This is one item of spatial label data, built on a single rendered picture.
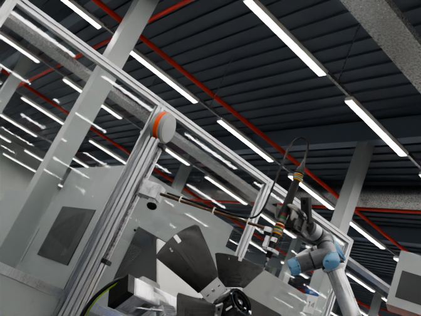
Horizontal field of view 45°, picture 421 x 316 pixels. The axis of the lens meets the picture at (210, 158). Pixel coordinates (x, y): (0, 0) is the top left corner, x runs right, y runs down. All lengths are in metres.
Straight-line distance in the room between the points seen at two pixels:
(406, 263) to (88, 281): 4.27
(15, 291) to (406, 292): 4.38
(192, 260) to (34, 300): 0.78
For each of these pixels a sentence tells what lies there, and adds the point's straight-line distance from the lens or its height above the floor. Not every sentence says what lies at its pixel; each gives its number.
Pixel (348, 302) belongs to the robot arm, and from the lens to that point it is 2.61.
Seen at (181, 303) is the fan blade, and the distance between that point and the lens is 1.75.
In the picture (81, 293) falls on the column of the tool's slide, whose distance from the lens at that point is 2.31.
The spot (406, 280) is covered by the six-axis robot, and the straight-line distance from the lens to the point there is 5.92.
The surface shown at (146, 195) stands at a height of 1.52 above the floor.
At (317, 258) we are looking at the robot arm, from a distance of 2.26.
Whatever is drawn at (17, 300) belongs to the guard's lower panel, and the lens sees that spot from 2.40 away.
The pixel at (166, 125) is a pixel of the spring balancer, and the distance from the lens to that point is 2.46.
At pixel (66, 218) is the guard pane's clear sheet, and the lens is 2.43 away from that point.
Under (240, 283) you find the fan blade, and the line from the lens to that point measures 2.13.
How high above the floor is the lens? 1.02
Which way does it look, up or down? 19 degrees up
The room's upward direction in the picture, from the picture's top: 24 degrees clockwise
